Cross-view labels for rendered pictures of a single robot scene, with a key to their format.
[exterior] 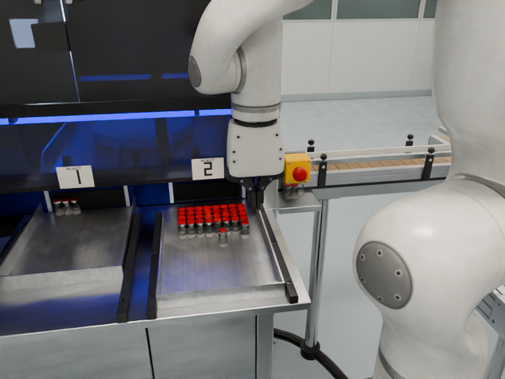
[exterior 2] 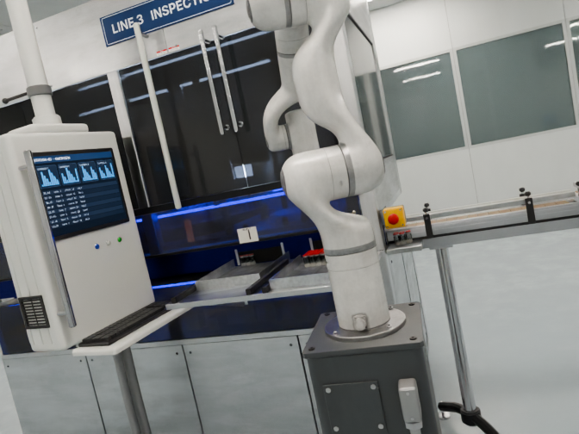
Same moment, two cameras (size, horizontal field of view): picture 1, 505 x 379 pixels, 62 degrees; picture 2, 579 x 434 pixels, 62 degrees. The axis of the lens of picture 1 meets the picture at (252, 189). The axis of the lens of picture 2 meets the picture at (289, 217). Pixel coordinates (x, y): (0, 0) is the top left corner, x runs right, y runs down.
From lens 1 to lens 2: 92 cm
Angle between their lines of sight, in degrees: 34
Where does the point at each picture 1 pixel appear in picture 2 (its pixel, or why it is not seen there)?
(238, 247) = not seen: hidden behind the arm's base
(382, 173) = (484, 220)
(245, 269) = not seen: hidden behind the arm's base
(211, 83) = (271, 144)
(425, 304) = (289, 186)
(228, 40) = (270, 120)
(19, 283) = (207, 285)
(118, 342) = (283, 368)
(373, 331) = (564, 417)
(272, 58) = (304, 127)
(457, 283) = (298, 174)
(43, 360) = (235, 380)
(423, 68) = not seen: outside the picture
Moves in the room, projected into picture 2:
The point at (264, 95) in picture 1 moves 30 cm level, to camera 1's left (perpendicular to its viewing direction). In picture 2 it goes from (303, 146) to (222, 165)
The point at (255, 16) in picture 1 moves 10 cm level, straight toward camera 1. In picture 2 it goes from (278, 107) to (260, 106)
